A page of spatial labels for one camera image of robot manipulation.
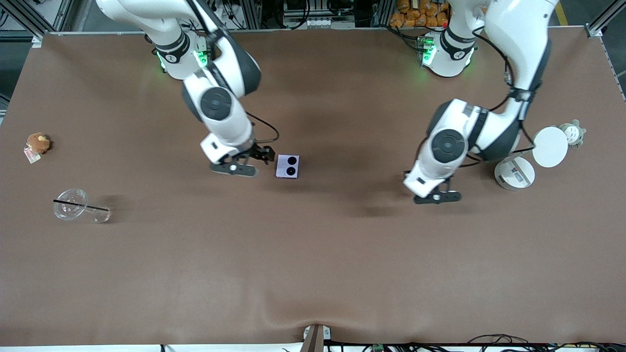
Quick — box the lilac flip phone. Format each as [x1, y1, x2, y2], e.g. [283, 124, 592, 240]
[275, 154, 300, 180]

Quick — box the brown table cover mat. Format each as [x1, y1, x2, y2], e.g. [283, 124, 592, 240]
[0, 27, 626, 348]

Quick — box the white desk lamp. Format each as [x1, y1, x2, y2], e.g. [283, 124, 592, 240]
[493, 126, 569, 192]

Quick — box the black drinking straw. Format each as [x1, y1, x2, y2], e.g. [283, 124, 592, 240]
[53, 198, 110, 213]

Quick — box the small white grey figurine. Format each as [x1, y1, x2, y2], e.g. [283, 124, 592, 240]
[558, 119, 587, 150]

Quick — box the clear plastic cup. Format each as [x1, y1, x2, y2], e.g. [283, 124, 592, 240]
[53, 188, 112, 224]

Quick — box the bag of orange snacks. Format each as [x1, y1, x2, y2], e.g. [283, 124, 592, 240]
[389, 0, 450, 28]

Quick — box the brown plush toy with tag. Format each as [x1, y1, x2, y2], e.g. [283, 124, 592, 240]
[23, 132, 52, 164]

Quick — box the aluminium camera mount post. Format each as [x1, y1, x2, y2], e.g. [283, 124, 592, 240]
[300, 325, 332, 352]

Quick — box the aluminium frame profile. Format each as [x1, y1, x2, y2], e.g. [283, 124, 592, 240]
[586, 0, 626, 39]
[0, 0, 74, 39]

